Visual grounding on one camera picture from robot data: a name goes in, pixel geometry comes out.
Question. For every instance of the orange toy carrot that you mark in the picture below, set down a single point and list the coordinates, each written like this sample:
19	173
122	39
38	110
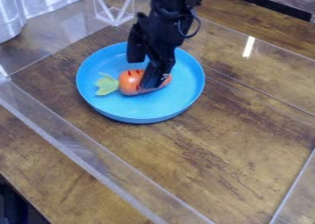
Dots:
127	83

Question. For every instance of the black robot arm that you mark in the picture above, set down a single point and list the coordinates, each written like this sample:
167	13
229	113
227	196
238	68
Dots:
174	5

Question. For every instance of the clear acrylic enclosure wall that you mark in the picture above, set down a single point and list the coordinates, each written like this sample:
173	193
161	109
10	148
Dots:
233	162

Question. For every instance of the white patterned curtain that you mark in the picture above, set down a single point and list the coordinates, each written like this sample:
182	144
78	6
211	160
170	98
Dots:
16	11

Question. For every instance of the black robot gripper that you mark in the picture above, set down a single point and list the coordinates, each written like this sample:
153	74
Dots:
157	34

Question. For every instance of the blue round tray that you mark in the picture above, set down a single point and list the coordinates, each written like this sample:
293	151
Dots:
147	108

